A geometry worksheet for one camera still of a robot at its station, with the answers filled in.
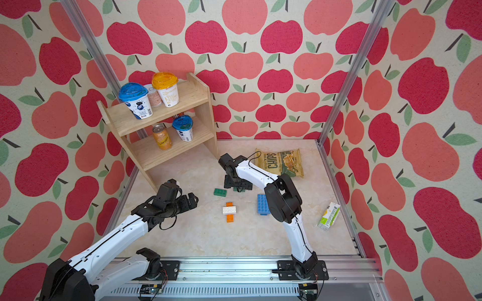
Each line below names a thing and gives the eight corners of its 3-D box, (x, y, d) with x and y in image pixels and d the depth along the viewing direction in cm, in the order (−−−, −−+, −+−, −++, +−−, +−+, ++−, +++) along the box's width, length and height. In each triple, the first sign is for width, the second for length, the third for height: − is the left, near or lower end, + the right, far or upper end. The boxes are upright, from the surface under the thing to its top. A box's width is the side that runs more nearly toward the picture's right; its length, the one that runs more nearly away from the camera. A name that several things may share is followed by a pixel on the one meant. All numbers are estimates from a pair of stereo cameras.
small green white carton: (316, 225, 88) (319, 222, 84) (327, 204, 95) (331, 200, 91) (327, 232, 86) (331, 229, 82) (338, 210, 93) (342, 206, 89)
